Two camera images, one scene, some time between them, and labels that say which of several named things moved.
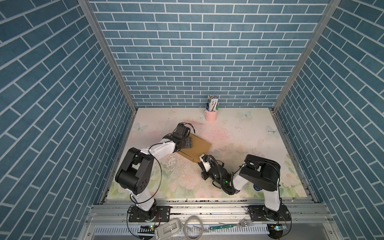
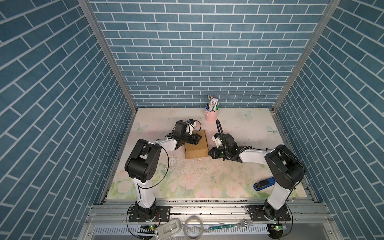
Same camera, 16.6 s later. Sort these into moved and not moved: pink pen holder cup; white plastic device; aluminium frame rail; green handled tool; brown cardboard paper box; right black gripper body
Moved: right black gripper body; brown cardboard paper box
Not moved: pink pen holder cup; white plastic device; aluminium frame rail; green handled tool
